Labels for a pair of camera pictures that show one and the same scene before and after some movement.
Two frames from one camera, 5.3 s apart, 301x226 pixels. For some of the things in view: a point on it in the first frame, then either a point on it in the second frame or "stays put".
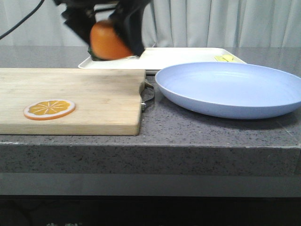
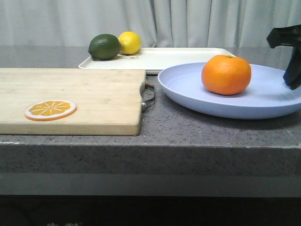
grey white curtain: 169,23 stays put
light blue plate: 230,90 stays put
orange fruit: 105,43 to 226,75
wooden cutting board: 108,101 stays put
